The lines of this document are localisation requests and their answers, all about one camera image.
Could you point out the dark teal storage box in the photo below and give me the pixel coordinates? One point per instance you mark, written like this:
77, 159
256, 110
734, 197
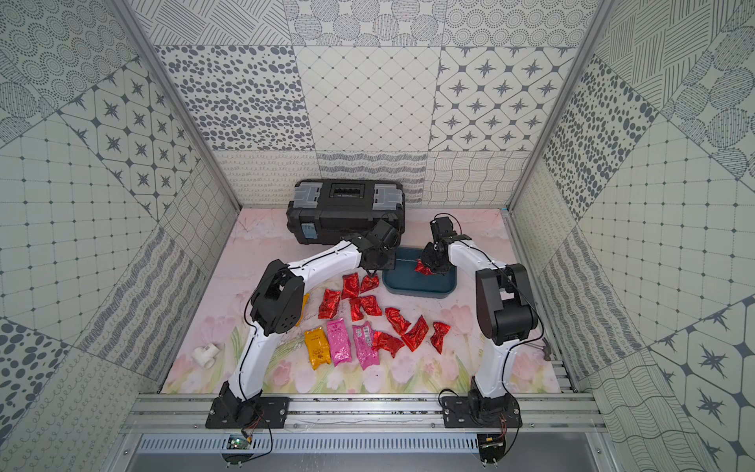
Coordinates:
404, 280

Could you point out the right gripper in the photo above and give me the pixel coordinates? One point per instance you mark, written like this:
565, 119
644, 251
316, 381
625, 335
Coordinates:
427, 261

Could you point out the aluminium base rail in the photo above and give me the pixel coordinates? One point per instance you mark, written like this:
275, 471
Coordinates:
351, 424

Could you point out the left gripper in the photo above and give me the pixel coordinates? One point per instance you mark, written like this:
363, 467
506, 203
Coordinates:
386, 257

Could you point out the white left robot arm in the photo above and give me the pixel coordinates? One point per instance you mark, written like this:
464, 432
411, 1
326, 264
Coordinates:
274, 308

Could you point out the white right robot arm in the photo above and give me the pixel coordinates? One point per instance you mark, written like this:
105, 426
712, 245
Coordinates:
505, 317

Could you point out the pink tea bag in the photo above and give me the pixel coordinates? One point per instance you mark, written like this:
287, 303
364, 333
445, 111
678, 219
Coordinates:
363, 335
340, 345

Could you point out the red tea bag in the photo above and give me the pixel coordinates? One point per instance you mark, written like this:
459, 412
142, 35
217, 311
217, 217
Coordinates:
421, 267
369, 282
351, 286
414, 337
356, 309
441, 330
330, 304
370, 306
383, 341
397, 321

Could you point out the black plastic toolbox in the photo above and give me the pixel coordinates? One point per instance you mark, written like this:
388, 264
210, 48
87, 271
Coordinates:
323, 211

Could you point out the white plastic pipe fitting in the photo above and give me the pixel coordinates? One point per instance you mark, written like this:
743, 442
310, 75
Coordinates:
205, 356

